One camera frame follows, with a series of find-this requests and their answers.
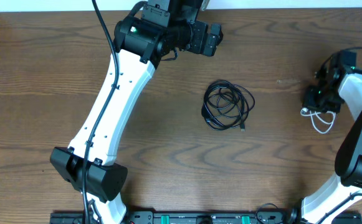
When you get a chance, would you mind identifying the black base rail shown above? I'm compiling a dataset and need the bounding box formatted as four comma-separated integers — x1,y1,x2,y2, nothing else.
49,210,362,224

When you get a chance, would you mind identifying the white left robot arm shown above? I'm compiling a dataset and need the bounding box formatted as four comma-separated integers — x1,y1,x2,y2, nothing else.
50,16,223,223

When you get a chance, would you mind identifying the black USB cable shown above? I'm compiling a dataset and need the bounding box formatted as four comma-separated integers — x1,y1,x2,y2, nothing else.
201,79,256,132

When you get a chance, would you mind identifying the white USB cable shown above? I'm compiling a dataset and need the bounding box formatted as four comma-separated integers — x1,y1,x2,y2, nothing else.
300,107,337,135

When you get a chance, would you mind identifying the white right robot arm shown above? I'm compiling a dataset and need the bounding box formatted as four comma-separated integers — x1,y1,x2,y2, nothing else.
287,47,362,223

